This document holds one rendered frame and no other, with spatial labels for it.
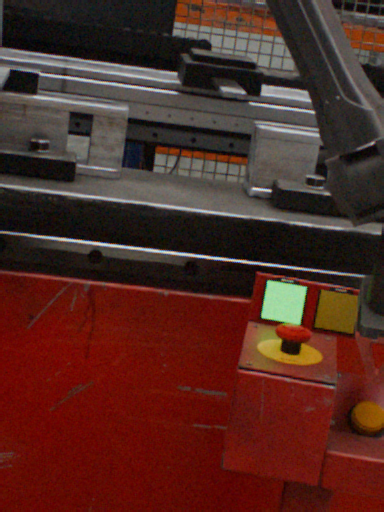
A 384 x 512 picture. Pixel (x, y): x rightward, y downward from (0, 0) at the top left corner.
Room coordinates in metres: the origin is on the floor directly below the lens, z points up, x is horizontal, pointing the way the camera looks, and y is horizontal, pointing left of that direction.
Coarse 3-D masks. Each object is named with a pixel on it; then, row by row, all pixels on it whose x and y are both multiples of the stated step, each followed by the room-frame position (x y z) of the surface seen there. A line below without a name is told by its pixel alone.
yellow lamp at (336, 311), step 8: (320, 296) 1.30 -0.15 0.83; (328, 296) 1.30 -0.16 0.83; (336, 296) 1.30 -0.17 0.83; (344, 296) 1.30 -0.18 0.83; (352, 296) 1.30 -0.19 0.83; (320, 304) 1.30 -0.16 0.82; (328, 304) 1.30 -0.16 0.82; (336, 304) 1.30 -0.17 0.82; (344, 304) 1.30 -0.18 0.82; (352, 304) 1.30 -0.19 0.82; (320, 312) 1.30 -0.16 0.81; (328, 312) 1.30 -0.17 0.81; (336, 312) 1.30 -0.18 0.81; (344, 312) 1.30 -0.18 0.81; (352, 312) 1.30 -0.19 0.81; (320, 320) 1.30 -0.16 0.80; (328, 320) 1.30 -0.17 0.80; (336, 320) 1.30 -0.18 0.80; (344, 320) 1.30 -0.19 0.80; (352, 320) 1.30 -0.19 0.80; (328, 328) 1.30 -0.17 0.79; (336, 328) 1.30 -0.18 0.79; (344, 328) 1.30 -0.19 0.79; (352, 328) 1.30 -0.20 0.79
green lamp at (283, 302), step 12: (276, 288) 1.30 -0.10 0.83; (288, 288) 1.30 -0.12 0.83; (300, 288) 1.30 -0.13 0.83; (276, 300) 1.30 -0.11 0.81; (288, 300) 1.30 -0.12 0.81; (300, 300) 1.30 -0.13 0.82; (264, 312) 1.30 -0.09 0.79; (276, 312) 1.30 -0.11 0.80; (288, 312) 1.30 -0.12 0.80; (300, 312) 1.30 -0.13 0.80
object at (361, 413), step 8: (360, 408) 1.21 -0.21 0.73; (368, 408) 1.22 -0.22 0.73; (376, 408) 1.22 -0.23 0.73; (352, 416) 1.21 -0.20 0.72; (360, 416) 1.21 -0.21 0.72; (368, 416) 1.21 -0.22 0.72; (376, 416) 1.21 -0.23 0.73; (360, 424) 1.20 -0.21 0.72; (368, 424) 1.20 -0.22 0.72; (376, 424) 1.20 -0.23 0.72; (368, 432) 1.20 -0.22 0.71; (376, 432) 1.20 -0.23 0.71
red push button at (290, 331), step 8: (280, 328) 1.21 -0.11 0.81; (288, 328) 1.21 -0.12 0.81; (296, 328) 1.21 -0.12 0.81; (304, 328) 1.22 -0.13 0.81; (280, 336) 1.21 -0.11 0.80; (288, 336) 1.20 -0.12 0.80; (296, 336) 1.20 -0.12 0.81; (304, 336) 1.20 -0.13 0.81; (288, 344) 1.21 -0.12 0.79; (296, 344) 1.21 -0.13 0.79; (288, 352) 1.21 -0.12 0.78; (296, 352) 1.21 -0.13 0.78
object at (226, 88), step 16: (192, 64) 1.75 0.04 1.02; (208, 64) 1.75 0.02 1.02; (224, 64) 1.76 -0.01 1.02; (240, 64) 1.77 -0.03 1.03; (192, 80) 1.75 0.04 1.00; (208, 80) 1.75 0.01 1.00; (224, 80) 1.73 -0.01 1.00; (240, 80) 1.76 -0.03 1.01; (256, 80) 1.76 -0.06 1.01; (224, 96) 1.61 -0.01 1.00; (240, 96) 1.61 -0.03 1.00
